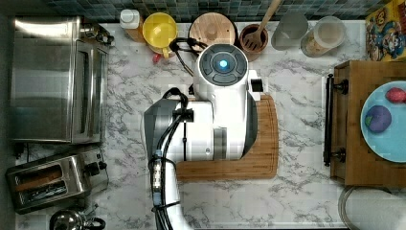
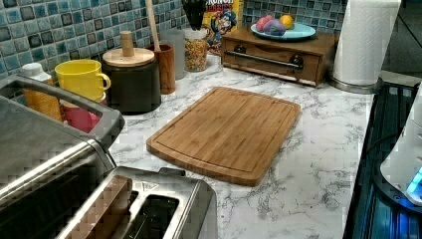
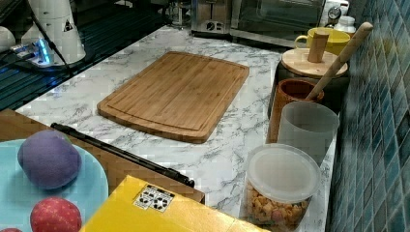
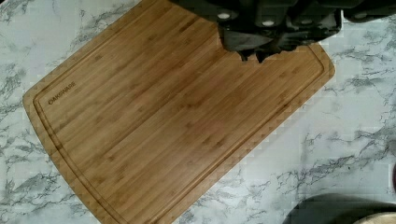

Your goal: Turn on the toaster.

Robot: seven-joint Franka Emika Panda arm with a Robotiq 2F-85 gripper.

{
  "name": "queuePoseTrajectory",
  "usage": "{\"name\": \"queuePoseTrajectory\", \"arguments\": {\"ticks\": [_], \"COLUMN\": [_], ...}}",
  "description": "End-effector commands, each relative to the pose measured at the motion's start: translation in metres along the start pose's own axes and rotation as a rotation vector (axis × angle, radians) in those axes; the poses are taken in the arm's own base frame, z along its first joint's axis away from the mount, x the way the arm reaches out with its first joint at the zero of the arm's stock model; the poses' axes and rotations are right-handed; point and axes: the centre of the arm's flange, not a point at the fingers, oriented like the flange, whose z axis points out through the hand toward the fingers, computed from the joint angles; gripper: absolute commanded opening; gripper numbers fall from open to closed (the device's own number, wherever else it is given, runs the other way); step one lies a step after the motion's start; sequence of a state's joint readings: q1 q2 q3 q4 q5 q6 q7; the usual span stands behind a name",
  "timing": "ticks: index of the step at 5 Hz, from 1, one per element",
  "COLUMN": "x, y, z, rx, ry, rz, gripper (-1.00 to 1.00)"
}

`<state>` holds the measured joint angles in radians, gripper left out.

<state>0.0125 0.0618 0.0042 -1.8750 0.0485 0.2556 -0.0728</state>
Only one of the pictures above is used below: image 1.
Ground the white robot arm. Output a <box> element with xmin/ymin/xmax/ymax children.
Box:
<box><xmin>142</xmin><ymin>44</ymin><xmax>258</xmax><ymax>230</ymax></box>

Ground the stainless steel toaster oven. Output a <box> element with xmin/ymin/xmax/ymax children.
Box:
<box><xmin>11</xmin><ymin>16</ymin><xmax>114</xmax><ymax>144</ymax></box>

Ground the stainless steel slot toaster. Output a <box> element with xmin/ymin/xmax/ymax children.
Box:
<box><xmin>6</xmin><ymin>149</ymin><xmax>109</xmax><ymax>215</ymax></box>

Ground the bamboo cutting board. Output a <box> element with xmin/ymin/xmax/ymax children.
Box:
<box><xmin>176</xmin><ymin>95</ymin><xmax>279</xmax><ymax>182</ymax></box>

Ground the black jar with wooden lid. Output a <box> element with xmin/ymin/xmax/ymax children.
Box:
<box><xmin>189</xmin><ymin>12</ymin><xmax>237</xmax><ymax>45</ymax></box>

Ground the brown wooden utensil holder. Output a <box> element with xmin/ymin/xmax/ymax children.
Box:
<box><xmin>238</xmin><ymin>24</ymin><xmax>268</xmax><ymax>62</ymax></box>

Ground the yellow mug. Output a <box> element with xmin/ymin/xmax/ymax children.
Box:
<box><xmin>143</xmin><ymin>12</ymin><xmax>177</xmax><ymax>58</ymax></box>

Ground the white capped bottle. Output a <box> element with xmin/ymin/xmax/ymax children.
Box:
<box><xmin>120</xmin><ymin>10</ymin><xmax>146</xmax><ymax>43</ymax></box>

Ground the frosted grey plastic cup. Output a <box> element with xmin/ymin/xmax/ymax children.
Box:
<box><xmin>271</xmin><ymin>12</ymin><xmax>308</xmax><ymax>51</ymax></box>

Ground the clear plastic cereal container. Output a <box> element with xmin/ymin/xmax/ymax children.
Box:
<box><xmin>301</xmin><ymin>16</ymin><xmax>346</xmax><ymax>58</ymax></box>

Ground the stainless steel kettle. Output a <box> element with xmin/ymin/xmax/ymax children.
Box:
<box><xmin>49</xmin><ymin>209</ymin><xmax>106</xmax><ymax>230</ymax></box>

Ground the purple toy plum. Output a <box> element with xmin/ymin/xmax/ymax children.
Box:
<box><xmin>365</xmin><ymin>105</ymin><xmax>392</xmax><ymax>133</ymax></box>

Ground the light blue plate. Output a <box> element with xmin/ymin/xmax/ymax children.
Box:
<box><xmin>360</xmin><ymin>80</ymin><xmax>406</xmax><ymax>163</ymax></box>

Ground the red toy strawberry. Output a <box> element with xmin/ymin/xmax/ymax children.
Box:
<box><xmin>385</xmin><ymin>87</ymin><xmax>406</xmax><ymax>104</ymax></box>

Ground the yellow cereal box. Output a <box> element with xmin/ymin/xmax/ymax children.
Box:
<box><xmin>366</xmin><ymin>0</ymin><xmax>406</xmax><ymax>61</ymax></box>

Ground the wooden tray with black handle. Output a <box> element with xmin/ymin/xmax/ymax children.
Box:
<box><xmin>324</xmin><ymin>60</ymin><xmax>405</xmax><ymax>188</ymax></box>

